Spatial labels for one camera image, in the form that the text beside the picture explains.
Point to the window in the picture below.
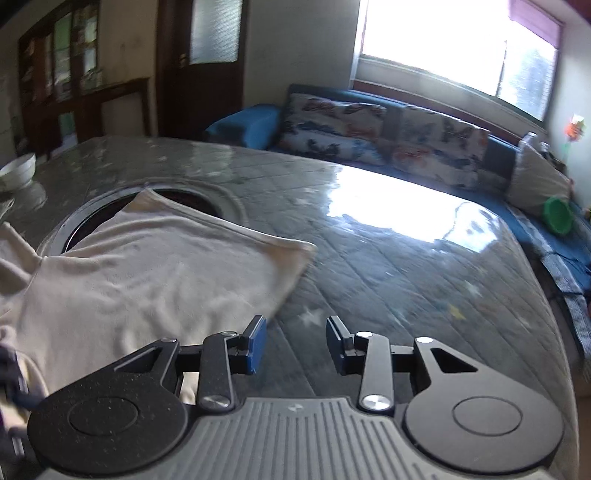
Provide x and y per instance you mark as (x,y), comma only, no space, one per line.
(429,41)

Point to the colourful pinwheel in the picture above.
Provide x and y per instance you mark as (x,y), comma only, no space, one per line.
(574,129)

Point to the black white plush toy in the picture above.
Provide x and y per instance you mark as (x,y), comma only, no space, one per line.
(545,146)

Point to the purple curtain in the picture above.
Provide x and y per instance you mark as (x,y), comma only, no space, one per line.
(538,18)

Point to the dark wooden cabinet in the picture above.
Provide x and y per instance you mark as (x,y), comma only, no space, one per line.
(55,60)

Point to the grey textured sofa blanket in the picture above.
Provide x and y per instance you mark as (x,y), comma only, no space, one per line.
(551,267)

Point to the dark wooden door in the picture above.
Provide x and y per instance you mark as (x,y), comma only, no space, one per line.
(203,87)

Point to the cream cloth garment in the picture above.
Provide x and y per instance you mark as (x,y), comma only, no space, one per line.
(152,272)

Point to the white bowl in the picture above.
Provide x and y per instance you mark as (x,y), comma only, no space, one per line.
(18,170)

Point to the blue sofa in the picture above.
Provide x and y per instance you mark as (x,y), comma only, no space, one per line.
(249,123)

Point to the grey white pillow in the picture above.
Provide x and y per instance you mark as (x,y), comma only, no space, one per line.
(535,180)

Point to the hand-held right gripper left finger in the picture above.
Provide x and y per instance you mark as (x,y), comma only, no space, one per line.
(256,344)

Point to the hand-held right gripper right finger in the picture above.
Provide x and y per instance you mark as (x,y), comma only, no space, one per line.
(334,344)

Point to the butterfly print cushion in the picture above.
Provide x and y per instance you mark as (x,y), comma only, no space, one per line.
(436,145)
(330,127)

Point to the round black induction cooktop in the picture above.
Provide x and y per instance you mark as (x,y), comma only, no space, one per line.
(187,199)

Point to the green plastic basin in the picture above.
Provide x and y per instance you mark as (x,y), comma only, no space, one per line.
(556,217)

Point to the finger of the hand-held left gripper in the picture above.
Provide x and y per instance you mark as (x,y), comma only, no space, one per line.
(10,369)

